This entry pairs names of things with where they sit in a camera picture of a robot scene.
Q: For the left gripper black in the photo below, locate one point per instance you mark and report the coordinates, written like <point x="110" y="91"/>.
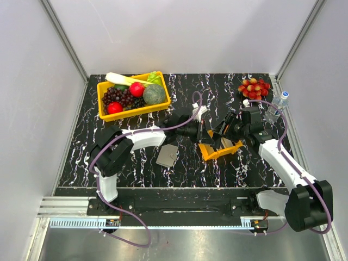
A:
<point x="205" y="137"/>

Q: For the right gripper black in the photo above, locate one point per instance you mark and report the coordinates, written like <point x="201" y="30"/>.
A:
<point x="228" y="120"/>

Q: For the black credit card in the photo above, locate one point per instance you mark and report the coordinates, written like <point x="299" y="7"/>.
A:
<point x="218" y="135"/>

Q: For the small yellow card bin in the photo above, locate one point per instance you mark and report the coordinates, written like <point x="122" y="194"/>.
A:
<point x="209" y="153"/>

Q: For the stack of credit cards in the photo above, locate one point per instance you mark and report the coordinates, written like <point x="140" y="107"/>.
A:
<point x="223" y="143"/>

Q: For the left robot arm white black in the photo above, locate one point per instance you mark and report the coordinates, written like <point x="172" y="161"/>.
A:
<point x="113" y="147"/>

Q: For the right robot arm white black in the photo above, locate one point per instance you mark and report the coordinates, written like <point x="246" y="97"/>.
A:
<point x="309" y="203"/>

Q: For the red lychee bunch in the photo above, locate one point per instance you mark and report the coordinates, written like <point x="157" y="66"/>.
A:
<point x="254" y="89"/>

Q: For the clear water bottle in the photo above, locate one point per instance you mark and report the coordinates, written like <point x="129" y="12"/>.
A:
<point x="280" y="102"/>

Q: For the large yellow fruit bin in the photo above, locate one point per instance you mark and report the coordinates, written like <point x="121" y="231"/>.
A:
<point x="102" y="88"/>

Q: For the green melon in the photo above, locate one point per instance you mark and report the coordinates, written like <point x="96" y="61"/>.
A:
<point x="154" y="94"/>

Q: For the dark grape bunch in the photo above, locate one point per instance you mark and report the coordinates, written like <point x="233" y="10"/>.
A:
<point x="138" y="103"/>

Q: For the green lettuce leaf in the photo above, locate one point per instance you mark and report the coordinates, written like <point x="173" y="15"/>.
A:
<point x="154" y="78"/>

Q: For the red pomegranate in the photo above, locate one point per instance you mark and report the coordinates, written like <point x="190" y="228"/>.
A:
<point x="137" y="89"/>

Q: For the red apple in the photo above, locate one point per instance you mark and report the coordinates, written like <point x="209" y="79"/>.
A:
<point x="114" y="108"/>

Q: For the green avocado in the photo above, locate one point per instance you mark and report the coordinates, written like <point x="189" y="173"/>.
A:
<point x="120" y="87"/>

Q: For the purple grape bunch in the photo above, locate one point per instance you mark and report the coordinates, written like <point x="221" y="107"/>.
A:
<point x="121" y="96"/>

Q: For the white green leek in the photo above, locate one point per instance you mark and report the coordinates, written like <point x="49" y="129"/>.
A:
<point x="123" y="80"/>

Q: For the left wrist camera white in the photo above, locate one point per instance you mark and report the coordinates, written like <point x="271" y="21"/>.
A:
<point x="198" y="111"/>

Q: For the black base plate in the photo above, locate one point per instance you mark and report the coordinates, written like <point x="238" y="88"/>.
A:
<point x="182" y="208"/>

